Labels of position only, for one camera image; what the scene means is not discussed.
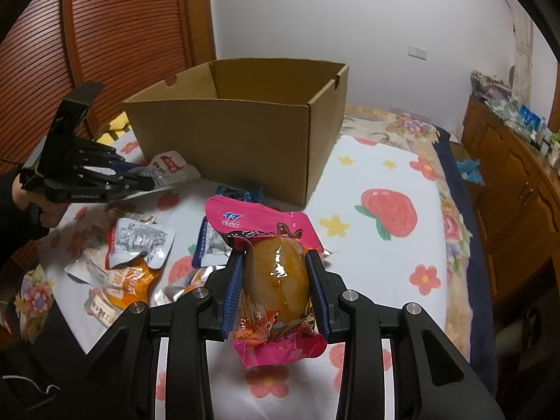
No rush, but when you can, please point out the silver printed snack packet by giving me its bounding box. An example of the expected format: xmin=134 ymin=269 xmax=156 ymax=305
xmin=107 ymin=214 xmax=176 ymax=271

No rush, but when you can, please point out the white strawberry printed blanket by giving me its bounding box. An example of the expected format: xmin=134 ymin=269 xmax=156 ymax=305
xmin=17 ymin=111 xmax=473 ymax=420

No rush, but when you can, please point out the wooden cabinet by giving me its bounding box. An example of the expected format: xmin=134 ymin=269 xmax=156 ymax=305
xmin=459 ymin=95 xmax=560 ymax=316

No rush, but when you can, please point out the pale hanging cloth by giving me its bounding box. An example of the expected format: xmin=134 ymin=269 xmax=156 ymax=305
xmin=509 ymin=0 xmax=535 ymax=102

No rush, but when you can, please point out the blue candy wrapper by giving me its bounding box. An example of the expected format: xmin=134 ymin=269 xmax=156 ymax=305
xmin=216 ymin=185 xmax=265 ymax=204

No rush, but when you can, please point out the blue plastic bag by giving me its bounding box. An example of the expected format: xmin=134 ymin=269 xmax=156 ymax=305
xmin=455 ymin=157 xmax=483 ymax=184

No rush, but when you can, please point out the thin white cable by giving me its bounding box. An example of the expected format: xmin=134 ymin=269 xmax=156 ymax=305
xmin=3 ymin=375 xmax=61 ymax=397

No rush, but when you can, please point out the orange silver snack packet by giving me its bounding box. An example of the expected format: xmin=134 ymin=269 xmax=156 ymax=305
xmin=151 ymin=267 xmax=216 ymax=305

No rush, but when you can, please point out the brown cardboard box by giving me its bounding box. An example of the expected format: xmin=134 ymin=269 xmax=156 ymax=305
xmin=121 ymin=59 xmax=350 ymax=208

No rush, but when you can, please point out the orange white snack packet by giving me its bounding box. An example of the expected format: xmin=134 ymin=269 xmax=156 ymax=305
xmin=65 ymin=254 xmax=165 ymax=329

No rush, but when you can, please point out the blue white snack packet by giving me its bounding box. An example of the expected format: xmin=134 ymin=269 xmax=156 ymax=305
xmin=191 ymin=216 xmax=235 ymax=268

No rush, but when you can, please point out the pile of assorted packets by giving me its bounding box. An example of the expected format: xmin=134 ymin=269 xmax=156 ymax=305
xmin=470 ymin=70 xmax=560 ymax=162

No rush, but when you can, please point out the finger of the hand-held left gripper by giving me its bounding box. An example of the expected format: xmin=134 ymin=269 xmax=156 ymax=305
xmin=72 ymin=138 xmax=148 ymax=175
xmin=75 ymin=168 xmax=159 ymax=194

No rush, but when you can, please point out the dark blue bed base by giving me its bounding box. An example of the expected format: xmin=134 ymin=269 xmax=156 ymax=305
xmin=435 ymin=129 xmax=499 ymax=399

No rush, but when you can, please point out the person's left hand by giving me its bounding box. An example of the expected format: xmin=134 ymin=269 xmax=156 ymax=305
xmin=12 ymin=174 xmax=67 ymax=229

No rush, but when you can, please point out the white red snack packet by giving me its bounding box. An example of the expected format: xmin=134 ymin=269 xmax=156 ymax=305
xmin=122 ymin=151 xmax=202 ymax=202

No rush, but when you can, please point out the pink bun snack packet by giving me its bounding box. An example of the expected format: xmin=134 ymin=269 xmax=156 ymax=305
xmin=205 ymin=195 xmax=337 ymax=370

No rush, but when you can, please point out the floral bed sheet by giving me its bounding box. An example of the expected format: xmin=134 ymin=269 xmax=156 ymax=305
xmin=13 ymin=105 xmax=482 ymax=359

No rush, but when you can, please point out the person's left forearm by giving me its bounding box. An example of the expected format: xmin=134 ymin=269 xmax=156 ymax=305
xmin=0 ymin=170 xmax=49 ymax=246

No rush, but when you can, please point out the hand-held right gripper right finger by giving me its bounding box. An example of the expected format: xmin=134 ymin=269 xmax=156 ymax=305
xmin=305 ymin=251 xmax=505 ymax=420

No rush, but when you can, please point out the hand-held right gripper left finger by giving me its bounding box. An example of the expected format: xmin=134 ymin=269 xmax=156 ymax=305
xmin=65 ymin=251 xmax=246 ymax=420

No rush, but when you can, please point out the yellow plush toy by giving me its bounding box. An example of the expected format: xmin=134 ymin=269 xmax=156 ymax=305
xmin=98 ymin=114 xmax=141 ymax=145

